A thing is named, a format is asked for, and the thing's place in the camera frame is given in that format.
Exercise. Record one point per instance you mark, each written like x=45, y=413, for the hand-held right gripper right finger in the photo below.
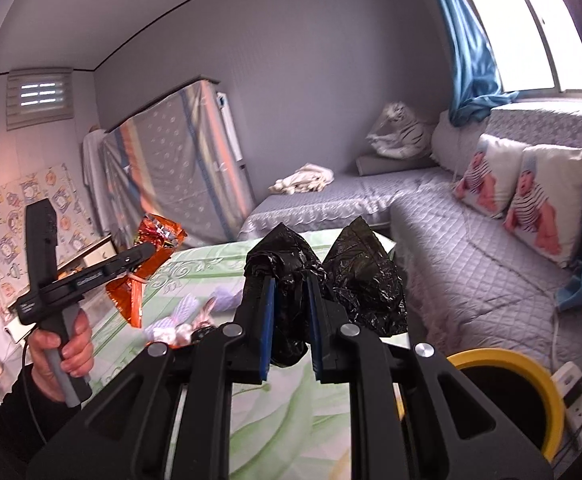
x=316, y=332

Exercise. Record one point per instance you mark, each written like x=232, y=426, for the pink brown crumpled wrapper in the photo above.
x=204, y=316

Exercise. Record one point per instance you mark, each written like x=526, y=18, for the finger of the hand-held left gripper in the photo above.
x=128, y=259

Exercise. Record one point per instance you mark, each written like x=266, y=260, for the cream crumpled cloth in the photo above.
x=303, y=177

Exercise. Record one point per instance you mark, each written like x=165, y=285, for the green floral bedsheet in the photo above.
x=281, y=420

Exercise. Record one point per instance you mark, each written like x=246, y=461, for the grey quilted sofa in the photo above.
x=471, y=270

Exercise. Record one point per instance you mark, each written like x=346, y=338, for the pale lace-edged cushion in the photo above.
x=451, y=140

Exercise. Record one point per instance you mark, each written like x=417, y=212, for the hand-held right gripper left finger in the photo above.
x=267, y=330

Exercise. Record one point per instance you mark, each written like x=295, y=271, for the window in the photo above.
x=521, y=25

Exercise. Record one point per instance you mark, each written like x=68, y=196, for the person's left hand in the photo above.
x=73, y=355

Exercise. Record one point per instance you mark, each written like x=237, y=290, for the black plastic bag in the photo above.
x=366, y=280

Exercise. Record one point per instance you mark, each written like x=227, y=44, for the yellow trash bin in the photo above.
x=503, y=358

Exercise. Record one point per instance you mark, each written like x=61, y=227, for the orange foil snack wrapper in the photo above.
x=158, y=245

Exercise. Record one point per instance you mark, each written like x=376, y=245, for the white board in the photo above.
x=230, y=125

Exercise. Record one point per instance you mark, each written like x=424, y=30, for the white power strip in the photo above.
x=578, y=410

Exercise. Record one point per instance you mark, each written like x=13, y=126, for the baby print cushion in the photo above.
x=491, y=175
x=546, y=205

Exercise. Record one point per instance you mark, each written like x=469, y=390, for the mattress with striped cover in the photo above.
x=181, y=160

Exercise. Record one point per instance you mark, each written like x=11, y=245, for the white tiger plush toy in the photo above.
x=401, y=132

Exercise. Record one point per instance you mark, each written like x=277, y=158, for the grey bolster pillow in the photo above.
x=386, y=164

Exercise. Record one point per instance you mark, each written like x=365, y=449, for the cartoon print wall mat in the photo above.
x=6, y=220

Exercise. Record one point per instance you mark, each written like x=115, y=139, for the person's left forearm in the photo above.
x=6, y=425

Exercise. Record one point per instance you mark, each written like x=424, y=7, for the louvred wall vent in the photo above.
x=38, y=97

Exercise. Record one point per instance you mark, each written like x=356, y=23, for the purple crumpled tissue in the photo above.
x=158, y=333
x=227, y=298

